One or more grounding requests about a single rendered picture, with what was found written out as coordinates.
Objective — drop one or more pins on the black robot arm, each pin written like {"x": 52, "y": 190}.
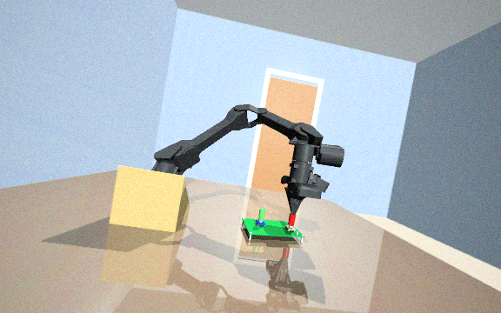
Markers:
{"x": 184, "y": 154}

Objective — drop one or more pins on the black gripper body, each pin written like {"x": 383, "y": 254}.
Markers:
{"x": 298, "y": 178}

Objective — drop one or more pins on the green circuit board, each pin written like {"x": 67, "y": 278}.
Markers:
{"x": 271, "y": 228}

